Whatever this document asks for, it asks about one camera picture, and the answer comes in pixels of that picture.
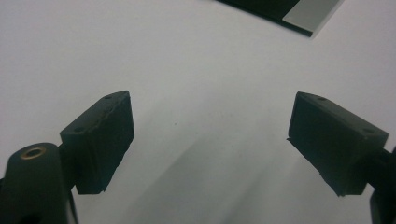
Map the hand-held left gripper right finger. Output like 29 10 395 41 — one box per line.
287 91 390 198

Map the black square cloth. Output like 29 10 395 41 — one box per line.
214 0 346 38

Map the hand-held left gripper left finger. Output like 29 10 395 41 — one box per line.
59 90 135 195

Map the white paper sheet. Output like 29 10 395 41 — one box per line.
0 0 396 224

